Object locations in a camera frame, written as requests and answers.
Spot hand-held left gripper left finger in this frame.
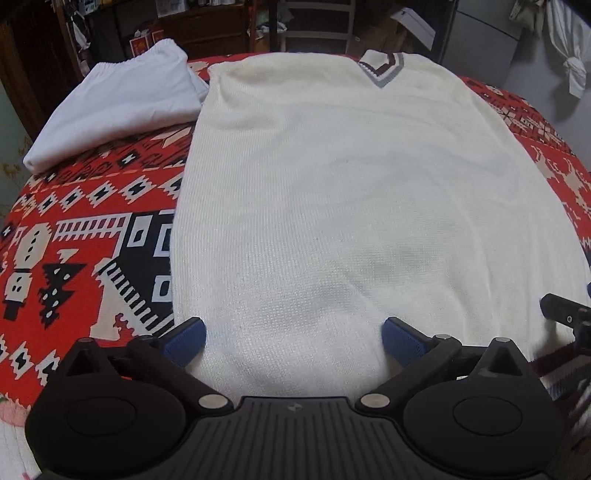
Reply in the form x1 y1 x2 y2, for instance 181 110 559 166
58 316 235 412

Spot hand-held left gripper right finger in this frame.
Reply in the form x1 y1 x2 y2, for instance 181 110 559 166
355 316 536 409

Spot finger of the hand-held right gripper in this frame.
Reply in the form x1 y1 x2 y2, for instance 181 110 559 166
539 292 591 345

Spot cream knit vest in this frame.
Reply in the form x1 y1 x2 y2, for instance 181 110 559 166
170 50 591 400

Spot red patterned blanket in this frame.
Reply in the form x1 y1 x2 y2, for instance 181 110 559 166
0 52 591 480

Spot white knotted curtain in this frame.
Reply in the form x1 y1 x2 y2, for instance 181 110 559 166
545 0 589 100

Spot white folded garment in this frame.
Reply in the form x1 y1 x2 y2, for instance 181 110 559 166
23 39 211 175

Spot grey refrigerator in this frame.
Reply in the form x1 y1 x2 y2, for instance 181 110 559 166
438 0 525 88

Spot beige hanging cloth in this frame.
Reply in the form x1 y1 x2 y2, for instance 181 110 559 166
509 0 550 38

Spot dark wooden cabinet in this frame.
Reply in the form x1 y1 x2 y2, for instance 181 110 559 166
152 4 252 61

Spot cardboard box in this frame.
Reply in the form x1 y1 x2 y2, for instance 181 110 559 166
346 7 437 58

